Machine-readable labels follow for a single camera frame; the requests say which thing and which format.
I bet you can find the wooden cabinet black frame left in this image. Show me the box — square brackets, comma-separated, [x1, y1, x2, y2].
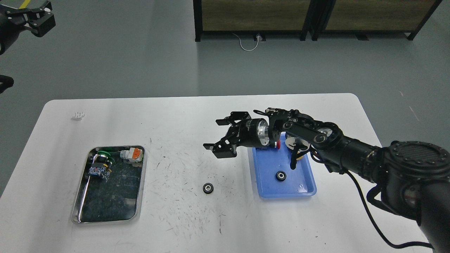
[193, 0, 318, 42]

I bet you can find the small white plastic part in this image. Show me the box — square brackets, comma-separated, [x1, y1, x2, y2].
[72, 112, 85, 121]

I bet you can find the orange white switch module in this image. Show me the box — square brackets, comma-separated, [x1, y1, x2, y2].
[119, 148, 144, 163]

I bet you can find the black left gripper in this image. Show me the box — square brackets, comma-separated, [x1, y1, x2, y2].
[0, 0, 56, 55]

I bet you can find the red push button switch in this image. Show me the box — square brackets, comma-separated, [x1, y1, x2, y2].
[259, 141, 281, 150]

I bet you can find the white power cable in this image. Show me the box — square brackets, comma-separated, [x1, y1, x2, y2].
[232, 33, 264, 52]

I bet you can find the wooden cabinet black frame right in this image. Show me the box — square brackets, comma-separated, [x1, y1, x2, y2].
[309, 0, 442, 41]

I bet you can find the blue plastic tray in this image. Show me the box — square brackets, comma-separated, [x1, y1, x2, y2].
[252, 132, 317, 198]

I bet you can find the silver metal tray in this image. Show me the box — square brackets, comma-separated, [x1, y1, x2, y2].
[71, 145, 147, 224]

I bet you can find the wooden cabinet black frame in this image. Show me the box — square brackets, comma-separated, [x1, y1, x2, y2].
[309, 0, 442, 41]
[193, 0, 318, 42]

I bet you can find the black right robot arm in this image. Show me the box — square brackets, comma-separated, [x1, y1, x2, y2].
[203, 108, 450, 253]

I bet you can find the green push button switch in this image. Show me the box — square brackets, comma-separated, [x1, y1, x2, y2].
[88, 151, 115, 182]

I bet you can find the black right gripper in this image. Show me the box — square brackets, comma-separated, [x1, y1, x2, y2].
[204, 111, 276, 158]

